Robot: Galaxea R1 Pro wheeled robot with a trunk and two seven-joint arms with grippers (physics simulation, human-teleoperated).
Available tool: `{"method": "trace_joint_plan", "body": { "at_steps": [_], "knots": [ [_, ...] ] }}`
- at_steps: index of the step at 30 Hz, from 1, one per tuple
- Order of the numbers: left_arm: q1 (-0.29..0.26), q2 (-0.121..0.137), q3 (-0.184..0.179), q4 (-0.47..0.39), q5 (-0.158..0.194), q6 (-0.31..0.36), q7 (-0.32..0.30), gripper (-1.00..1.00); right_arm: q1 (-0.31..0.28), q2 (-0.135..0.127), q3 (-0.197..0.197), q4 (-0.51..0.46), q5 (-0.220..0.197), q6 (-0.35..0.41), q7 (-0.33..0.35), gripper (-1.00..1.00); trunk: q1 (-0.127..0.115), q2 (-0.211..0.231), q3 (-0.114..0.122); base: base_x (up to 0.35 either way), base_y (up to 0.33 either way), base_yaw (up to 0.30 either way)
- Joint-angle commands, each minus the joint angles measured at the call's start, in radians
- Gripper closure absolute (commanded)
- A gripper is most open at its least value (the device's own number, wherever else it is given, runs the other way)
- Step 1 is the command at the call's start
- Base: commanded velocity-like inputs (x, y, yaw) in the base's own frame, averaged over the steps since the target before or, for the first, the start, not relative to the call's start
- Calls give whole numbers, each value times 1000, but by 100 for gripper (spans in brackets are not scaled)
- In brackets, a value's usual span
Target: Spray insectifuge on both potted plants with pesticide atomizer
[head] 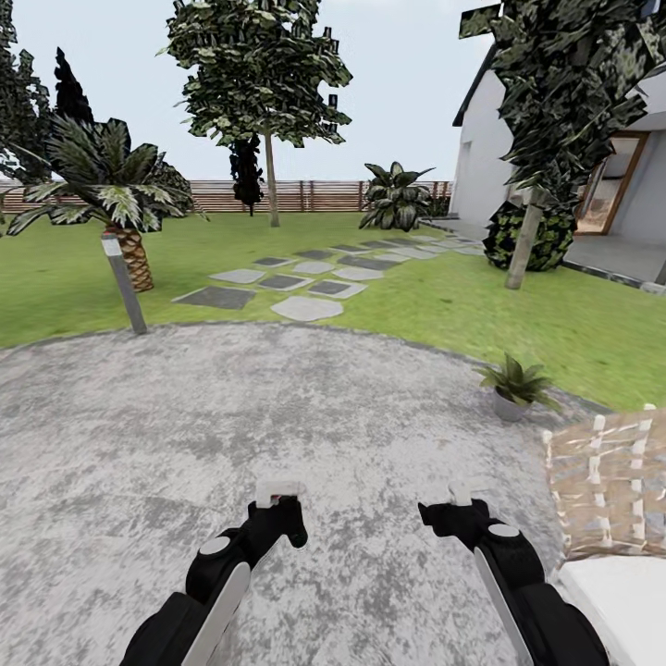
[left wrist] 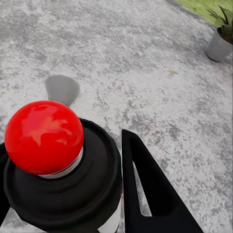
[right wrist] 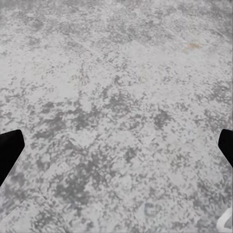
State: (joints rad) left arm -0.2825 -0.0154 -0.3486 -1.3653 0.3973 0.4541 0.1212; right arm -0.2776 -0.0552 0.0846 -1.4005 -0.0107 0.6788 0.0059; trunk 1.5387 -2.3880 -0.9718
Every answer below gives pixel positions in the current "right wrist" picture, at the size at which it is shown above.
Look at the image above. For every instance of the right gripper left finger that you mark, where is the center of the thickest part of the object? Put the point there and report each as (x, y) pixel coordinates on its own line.
(11, 146)

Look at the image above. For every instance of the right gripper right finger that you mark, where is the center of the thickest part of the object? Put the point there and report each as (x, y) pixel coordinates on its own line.
(225, 144)

